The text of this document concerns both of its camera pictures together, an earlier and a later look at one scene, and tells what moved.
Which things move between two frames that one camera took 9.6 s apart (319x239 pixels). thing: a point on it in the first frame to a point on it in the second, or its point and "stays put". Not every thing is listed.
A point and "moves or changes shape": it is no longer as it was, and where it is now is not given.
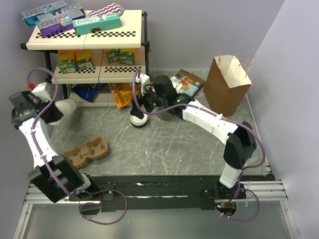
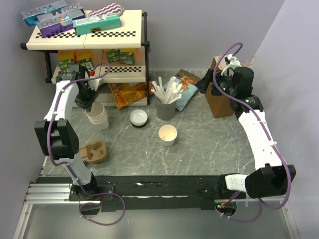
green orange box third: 113,55 stays put
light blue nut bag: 191,83 stays put
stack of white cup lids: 138,122 stays put
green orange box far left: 67,60 stays put
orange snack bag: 123,92 stays put
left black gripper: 57,114 to 87,105
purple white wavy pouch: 110,8 stays put
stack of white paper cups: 66,106 moves or changes shape
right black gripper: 135,111 to 208,77
